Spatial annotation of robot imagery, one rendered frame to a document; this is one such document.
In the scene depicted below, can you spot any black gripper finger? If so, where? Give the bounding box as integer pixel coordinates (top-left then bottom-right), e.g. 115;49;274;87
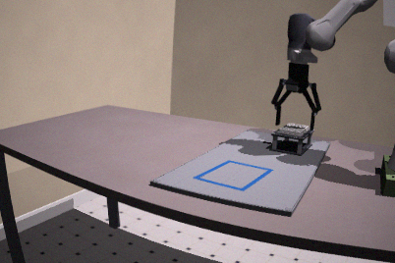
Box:
271;79;292;126
300;83;321;131

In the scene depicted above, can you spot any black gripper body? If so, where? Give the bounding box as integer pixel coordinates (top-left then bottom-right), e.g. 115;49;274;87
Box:
288;63;309;90

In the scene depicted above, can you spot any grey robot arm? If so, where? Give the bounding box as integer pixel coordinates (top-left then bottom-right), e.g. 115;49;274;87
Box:
285;0;395;91

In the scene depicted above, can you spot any black rectangular frame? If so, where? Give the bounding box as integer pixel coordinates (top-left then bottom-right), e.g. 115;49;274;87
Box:
270;130;314;156

